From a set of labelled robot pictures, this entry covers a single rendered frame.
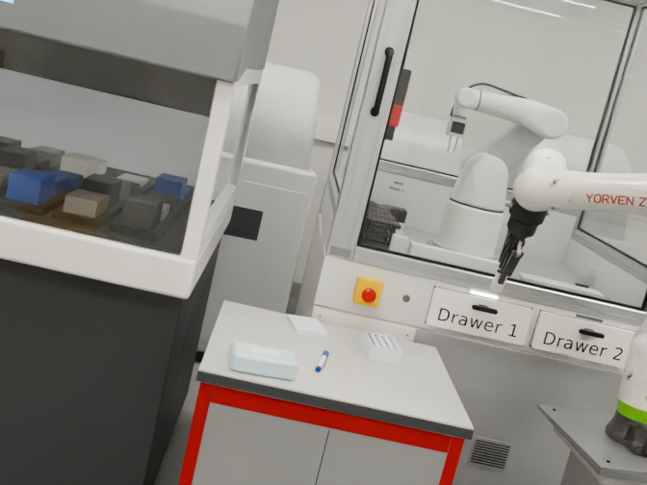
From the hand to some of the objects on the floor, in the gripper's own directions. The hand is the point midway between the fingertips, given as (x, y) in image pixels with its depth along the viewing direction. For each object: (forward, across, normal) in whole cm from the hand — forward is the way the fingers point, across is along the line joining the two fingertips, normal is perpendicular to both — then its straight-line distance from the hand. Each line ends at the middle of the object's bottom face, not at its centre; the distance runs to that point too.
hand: (499, 281), depth 233 cm
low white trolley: (+88, +53, -41) cm, 110 cm away
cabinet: (+115, -20, +5) cm, 117 cm away
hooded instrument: (+112, -9, -172) cm, 205 cm away
